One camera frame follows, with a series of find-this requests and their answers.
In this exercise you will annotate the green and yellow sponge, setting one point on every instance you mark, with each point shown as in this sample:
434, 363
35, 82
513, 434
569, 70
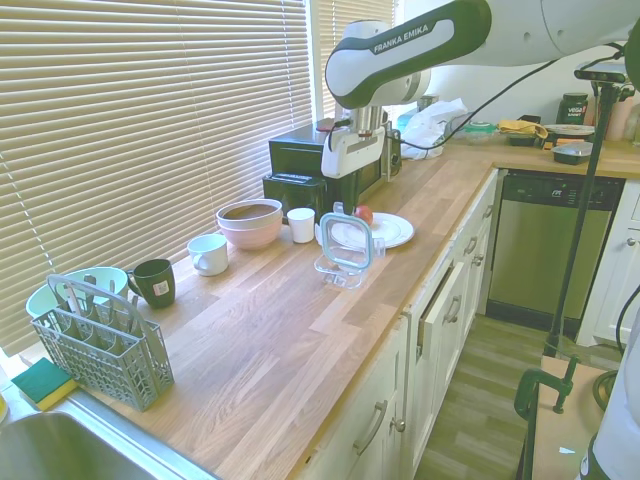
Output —
42, 382

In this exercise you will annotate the mint green bowl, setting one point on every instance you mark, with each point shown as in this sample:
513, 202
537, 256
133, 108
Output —
107, 280

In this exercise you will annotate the white base cabinet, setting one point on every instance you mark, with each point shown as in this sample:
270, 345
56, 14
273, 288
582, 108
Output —
440, 325

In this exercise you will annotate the stainless steel dishwasher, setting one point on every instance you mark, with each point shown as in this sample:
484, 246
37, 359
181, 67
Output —
545, 250

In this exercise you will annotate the wide white mug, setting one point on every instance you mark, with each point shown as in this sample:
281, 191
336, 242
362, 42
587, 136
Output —
210, 255

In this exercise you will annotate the clear glass food container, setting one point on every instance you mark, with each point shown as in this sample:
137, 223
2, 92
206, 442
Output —
350, 281

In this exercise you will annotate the white dinner plate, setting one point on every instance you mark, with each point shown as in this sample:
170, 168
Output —
395, 230

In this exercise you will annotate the yellow cloth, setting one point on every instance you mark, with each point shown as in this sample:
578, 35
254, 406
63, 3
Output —
520, 126

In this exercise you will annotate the round metal cabinet knob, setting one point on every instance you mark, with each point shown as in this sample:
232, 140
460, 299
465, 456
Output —
398, 424

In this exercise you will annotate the grey bowl with brown inside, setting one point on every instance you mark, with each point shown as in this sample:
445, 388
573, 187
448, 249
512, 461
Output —
250, 211

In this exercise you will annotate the black takeout tray with foil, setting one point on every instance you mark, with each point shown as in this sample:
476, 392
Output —
572, 152

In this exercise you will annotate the black protein powder tub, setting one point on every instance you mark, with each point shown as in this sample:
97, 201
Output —
572, 110

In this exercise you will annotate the white corner cabinet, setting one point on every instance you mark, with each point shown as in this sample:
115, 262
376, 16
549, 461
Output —
620, 260

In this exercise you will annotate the grey plastic cutlery basket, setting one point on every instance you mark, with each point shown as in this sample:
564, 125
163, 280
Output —
105, 360

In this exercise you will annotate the dark green mug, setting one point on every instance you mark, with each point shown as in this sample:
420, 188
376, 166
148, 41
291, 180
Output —
157, 282

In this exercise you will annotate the red apple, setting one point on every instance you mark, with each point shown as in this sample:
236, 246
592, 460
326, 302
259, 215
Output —
365, 214

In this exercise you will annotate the tall white cup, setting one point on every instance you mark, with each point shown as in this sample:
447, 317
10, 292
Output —
300, 225

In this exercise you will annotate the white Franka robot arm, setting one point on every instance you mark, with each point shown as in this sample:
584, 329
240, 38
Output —
450, 35

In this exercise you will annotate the wooden mount board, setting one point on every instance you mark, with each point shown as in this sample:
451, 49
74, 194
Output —
560, 435

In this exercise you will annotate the clear bowl with green lid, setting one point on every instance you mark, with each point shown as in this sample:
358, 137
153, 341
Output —
475, 132

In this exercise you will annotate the black toaster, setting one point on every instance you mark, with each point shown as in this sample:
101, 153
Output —
295, 192

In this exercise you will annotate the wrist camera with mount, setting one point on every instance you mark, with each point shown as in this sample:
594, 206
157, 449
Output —
327, 125

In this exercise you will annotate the stainless steel double sink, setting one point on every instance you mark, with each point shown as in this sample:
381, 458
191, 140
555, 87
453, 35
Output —
65, 450

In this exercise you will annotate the narrow beige window blind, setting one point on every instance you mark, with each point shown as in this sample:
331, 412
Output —
330, 15

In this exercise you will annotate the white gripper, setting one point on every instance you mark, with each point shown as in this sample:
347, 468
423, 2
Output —
350, 152

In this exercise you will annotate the pink bowl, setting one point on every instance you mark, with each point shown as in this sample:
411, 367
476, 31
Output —
252, 235

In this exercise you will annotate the white plastic bag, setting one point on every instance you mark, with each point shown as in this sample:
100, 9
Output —
430, 125

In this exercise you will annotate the green metal clamp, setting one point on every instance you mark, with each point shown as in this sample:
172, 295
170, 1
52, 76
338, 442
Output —
530, 390

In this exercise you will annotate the wide beige window blind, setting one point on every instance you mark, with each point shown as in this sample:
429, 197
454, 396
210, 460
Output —
150, 125

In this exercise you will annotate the clear lid with teal seal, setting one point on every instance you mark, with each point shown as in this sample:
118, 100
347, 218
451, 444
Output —
325, 240

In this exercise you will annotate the metal tin can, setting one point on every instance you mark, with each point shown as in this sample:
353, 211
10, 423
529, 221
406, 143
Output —
427, 102

